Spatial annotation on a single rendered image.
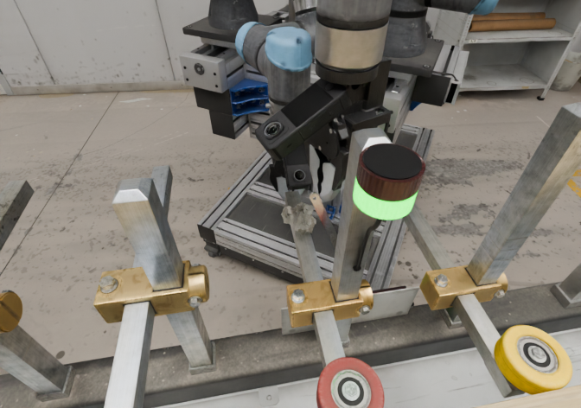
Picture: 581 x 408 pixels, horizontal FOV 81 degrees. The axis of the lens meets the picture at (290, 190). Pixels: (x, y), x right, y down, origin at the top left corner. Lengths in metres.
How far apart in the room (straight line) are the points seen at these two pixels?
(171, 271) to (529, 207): 0.47
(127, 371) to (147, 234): 0.15
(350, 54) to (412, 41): 0.58
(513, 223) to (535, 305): 0.36
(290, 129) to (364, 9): 0.14
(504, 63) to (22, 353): 3.73
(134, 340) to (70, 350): 1.24
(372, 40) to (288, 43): 0.22
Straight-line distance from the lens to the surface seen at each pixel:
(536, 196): 0.54
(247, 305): 1.57
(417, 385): 0.82
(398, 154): 0.34
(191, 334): 0.59
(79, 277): 1.90
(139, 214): 0.38
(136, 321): 0.48
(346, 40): 0.37
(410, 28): 0.93
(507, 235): 0.59
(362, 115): 0.43
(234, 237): 1.49
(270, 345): 0.72
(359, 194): 0.34
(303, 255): 0.62
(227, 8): 1.11
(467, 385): 0.85
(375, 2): 0.37
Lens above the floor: 1.36
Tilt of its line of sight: 42 degrees down
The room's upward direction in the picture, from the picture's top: straight up
